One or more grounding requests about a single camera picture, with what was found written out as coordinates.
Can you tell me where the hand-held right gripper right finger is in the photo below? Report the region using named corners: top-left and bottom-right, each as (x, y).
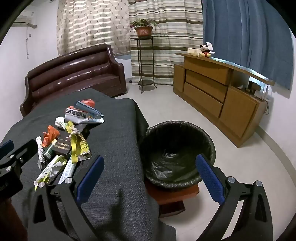
top-left (195, 153), bottom-right (274, 241)

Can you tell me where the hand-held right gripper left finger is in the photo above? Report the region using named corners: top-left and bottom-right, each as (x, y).
top-left (27, 155), bottom-right (105, 241)

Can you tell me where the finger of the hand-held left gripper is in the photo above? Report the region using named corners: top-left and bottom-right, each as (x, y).
top-left (0, 139), bottom-right (38, 176)
top-left (0, 140), bottom-right (15, 163)

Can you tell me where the yellow white wrapper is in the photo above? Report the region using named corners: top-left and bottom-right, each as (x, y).
top-left (66, 120), bottom-right (91, 164)

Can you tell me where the black gold printed box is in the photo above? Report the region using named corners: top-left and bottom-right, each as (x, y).
top-left (54, 137), bottom-right (72, 156)

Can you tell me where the trash bin with black bag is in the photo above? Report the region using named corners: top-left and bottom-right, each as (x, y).
top-left (139, 120), bottom-right (216, 192)

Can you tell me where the white blue printed pouch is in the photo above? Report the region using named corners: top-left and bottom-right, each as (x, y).
top-left (63, 105), bottom-right (105, 130)

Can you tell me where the red plastic bag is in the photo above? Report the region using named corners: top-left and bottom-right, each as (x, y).
top-left (73, 99), bottom-right (96, 109)

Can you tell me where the white rolled paper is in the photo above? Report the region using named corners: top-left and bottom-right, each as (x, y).
top-left (35, 136), bottom-right (46, 170)

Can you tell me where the white blue printed packet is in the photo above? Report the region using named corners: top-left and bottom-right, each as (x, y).
top-left (58, 162), bottom-right (75, 184)

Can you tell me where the green yellow snack packet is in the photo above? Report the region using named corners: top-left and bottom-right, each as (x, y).
top-left (43, 139), bottom-right (58, 160)

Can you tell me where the orange wrapper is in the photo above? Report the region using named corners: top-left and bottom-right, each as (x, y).
top-left (43, 125), bottom-right (60, 147)

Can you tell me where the white green wrapper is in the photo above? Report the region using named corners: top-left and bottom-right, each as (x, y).
top-left (33, 155), bottom-right (67, 191)

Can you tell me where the red wooden stool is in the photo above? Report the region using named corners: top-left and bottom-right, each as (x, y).
top-left (144, 179), bottom-right (200, 218)

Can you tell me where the crumpled white paper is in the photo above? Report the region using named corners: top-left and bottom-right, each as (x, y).
top-left (55, 116), bottom-right (67, 129)

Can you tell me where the dark grey tablecloth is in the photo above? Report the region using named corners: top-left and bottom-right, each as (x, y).
top-left (0, 88), bottom-right (177, 241)

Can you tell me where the light blue wrapper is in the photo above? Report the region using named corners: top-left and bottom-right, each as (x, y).
top-left (74, 100), bottom-right (104, 117)

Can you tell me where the wooden cabinet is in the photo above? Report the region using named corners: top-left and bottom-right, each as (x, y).
top-left (173, 52), bottom-right (275, 148)

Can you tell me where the brown leather sofa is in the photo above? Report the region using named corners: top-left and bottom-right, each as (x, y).
top-left (20, 44), bottom-right (127, 117)

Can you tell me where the white router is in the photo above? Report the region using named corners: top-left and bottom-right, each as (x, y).
top-left (254, 85), bottom-right (271, 100)

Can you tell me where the small brown box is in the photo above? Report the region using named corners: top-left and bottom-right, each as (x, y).
top-left (248, 81), bottom-right (260, 93)

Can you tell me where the mouse plush toy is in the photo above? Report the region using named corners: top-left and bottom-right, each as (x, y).
top-left (199, 42), bottom-right (216, 58)

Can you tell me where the black metal plant stand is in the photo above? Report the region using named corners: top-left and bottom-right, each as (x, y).
top-left (134, 36), bottom-right (158, 94)

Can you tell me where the beige patterned curtain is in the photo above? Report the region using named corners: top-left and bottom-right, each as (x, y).
top-left (57, 0), bottom-right (132, 57)

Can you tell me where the blue curtain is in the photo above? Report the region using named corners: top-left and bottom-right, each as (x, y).
top-left (202, 0), bottom-right (294, 90)

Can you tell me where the striped curtain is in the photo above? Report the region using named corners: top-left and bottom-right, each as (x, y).
top-left (128, 0), bottom-right (204, 86)

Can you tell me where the potted plant in orange pot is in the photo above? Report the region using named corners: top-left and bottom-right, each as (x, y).
top-left (129, 19), bottom-right (160, 37)

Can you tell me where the white wall air conditioner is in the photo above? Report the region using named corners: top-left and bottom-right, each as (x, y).
top-left (13, 15), bottom-right (37, 29)

